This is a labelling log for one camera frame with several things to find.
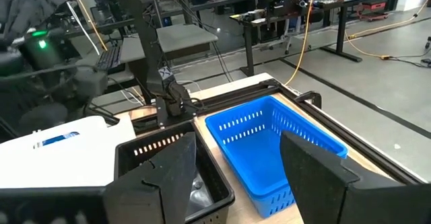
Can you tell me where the black computer keyboard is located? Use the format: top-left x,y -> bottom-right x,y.
95,45 -> 123,72

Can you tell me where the black aluminium table frame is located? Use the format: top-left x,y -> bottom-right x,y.
114,0 -> 425,184

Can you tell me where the black plastic basket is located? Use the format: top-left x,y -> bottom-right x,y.
114,121 -> 236,224

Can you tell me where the grey office chair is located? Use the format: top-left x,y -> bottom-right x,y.
269,15 -> 306,56

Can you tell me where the black frame clamp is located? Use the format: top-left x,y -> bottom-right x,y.
295,91 -> 323,111

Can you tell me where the grey desk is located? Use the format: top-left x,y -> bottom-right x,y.
119,24 -> 219,83

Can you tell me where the blue plastic basket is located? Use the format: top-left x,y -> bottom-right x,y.
204,95 -> 349,219

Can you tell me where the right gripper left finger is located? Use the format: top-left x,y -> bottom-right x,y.
103,131 -> 198,224

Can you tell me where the wooden shelf with black frame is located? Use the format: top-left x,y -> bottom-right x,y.
193,91 -> 393,224

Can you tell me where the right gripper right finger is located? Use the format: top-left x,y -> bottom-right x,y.
279,130 -> 360,224

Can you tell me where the red tool cart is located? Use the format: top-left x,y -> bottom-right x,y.
356,0 -> 389,22

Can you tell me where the yellow cable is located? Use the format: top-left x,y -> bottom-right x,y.
284,0 -> 318,86
333,0 -> 431,61

